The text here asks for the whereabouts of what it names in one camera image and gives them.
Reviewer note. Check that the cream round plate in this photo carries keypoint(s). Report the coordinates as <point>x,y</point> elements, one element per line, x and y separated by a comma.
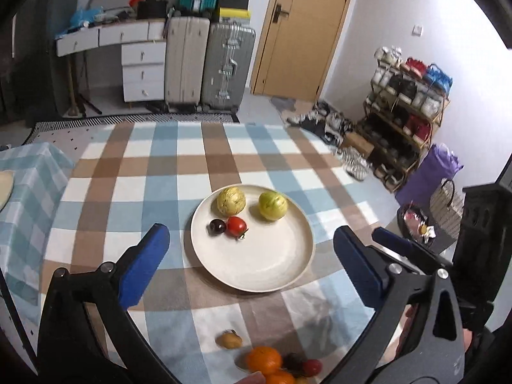
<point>271,256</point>

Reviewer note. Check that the left hand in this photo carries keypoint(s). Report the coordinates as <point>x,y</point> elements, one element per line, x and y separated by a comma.
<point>253,378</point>

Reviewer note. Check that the small cream side plate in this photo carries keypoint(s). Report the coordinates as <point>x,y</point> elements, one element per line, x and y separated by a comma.
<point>7,179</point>

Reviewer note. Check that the wooden door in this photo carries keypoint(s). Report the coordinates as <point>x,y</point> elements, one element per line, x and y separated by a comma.
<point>296,48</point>

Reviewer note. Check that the checkered tablecloth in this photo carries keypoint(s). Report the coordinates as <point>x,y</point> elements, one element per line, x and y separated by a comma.
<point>132,176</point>

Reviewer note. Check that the red tomato on plate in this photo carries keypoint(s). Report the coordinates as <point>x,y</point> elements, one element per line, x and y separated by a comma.
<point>236,227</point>

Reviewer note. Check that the brown longan fruit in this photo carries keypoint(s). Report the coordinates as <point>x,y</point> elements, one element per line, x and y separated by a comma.
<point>229,340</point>

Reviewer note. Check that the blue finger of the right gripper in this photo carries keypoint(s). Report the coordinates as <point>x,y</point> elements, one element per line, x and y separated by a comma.
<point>417,254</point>

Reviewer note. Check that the orange fruit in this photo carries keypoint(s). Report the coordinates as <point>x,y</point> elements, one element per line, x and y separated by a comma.
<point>265,360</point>
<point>280,377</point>

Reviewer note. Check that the dark plum on plate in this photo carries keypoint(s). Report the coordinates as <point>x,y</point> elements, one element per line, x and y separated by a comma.
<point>217,227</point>

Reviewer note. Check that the white drawer desk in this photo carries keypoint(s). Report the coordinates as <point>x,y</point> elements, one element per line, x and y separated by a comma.
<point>143,51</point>

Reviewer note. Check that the right hand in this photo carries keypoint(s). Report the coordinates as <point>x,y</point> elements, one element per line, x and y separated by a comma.
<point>409,315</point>

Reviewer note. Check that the purple bag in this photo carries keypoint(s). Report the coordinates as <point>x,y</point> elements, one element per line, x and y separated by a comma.
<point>439,164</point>

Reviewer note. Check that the yellow guava left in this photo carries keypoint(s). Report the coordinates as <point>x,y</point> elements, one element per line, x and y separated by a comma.
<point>231,201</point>

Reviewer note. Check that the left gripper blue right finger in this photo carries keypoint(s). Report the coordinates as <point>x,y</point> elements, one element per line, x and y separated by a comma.
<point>433,350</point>

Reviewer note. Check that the red tomato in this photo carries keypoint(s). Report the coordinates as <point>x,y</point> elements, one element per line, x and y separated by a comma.
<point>236,227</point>
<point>311,367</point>

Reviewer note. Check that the wooden shoe rack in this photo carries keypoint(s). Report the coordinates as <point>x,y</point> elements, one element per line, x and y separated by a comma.
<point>402,113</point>

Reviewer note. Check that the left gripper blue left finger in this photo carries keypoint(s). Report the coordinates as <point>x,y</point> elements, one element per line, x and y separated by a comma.
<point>86,334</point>

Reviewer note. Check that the woven basket bag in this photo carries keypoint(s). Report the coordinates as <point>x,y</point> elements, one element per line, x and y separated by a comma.
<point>446,207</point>

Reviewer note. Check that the yellow-green guava right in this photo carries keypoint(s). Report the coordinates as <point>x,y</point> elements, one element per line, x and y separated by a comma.
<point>272,205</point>

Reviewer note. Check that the dark plum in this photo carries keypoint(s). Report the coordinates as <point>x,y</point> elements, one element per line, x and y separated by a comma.
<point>217,227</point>
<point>293,363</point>

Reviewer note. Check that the silver suitcase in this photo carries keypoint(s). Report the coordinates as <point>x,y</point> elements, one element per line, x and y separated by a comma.
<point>228,57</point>

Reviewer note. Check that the beige suitcase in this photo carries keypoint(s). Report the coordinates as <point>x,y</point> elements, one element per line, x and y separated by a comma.
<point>185,58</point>

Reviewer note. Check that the teal checkered side cloth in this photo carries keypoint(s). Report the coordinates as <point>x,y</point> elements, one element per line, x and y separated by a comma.
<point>40,173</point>

